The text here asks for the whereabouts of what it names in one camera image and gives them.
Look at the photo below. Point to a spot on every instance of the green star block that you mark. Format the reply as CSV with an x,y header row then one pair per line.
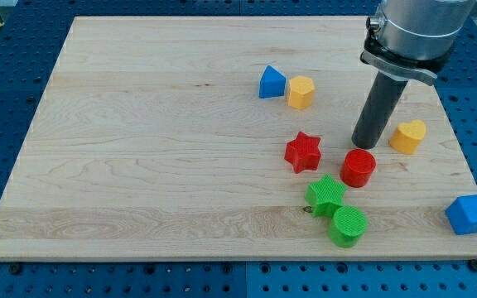
x,y
325,196

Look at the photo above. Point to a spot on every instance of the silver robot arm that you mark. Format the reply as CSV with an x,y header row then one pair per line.
x,y
412,39

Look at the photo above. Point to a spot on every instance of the blue triangle block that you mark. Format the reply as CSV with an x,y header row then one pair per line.
x,y
272,83

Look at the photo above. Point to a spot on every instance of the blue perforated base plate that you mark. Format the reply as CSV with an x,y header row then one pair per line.
x,y
31,37

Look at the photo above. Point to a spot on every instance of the yellow hexagon block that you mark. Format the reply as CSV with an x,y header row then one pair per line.
x,y
301,92

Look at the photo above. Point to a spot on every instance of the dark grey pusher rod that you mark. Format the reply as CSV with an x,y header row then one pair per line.
x,y
379,106

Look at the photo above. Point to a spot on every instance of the green cylinder block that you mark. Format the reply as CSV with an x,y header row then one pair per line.
x,y
348,225

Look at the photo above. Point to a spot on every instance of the blue cube block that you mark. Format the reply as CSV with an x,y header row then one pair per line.
x,y
462,215

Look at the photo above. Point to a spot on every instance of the wooden board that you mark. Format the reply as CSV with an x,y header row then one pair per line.
x,y
150,143

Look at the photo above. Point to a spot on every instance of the red star block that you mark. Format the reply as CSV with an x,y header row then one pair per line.
x,y
303,153

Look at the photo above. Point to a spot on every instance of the yellow heart block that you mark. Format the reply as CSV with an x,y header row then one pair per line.
x,y
408,136

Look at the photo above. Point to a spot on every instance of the red cylinder block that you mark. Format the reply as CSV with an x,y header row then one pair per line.
x,y
357,168

